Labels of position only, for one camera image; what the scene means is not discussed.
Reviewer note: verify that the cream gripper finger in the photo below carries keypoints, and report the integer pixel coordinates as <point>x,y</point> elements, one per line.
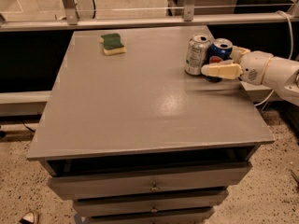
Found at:
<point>222,70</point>
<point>237,53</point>

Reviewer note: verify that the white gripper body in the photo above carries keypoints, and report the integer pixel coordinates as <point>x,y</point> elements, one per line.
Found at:
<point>254,66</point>

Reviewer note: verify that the blue pepsi can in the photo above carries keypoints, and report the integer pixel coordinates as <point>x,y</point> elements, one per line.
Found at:
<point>220,50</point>

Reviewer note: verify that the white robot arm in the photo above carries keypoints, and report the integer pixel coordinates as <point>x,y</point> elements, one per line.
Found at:
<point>282,76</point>

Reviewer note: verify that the silver 7up can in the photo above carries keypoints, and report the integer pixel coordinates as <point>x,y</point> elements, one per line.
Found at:
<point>196,54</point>

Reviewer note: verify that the top grey drawer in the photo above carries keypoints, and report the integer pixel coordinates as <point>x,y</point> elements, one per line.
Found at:
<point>149,181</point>

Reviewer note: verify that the grey drawer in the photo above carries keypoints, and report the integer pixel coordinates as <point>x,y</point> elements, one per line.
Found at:
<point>149,181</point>
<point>161,217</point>
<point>150,203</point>

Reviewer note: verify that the green and yellow sponge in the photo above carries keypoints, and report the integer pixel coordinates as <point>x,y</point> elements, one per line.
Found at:
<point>112,44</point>

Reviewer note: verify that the grey drawer cabinet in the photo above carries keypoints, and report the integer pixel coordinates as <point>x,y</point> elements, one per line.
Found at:
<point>140,110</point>

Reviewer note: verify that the middle grey drawer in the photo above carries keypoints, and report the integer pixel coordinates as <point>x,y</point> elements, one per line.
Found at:
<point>150,203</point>

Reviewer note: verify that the bottom grey drawer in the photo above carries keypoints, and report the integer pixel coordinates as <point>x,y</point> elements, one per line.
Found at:
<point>161,217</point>

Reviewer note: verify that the white shoe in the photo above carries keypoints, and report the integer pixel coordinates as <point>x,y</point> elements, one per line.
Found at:
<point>30,217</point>

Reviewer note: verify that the metal railing frame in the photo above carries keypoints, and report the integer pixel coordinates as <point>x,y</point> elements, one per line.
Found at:
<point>50,15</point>

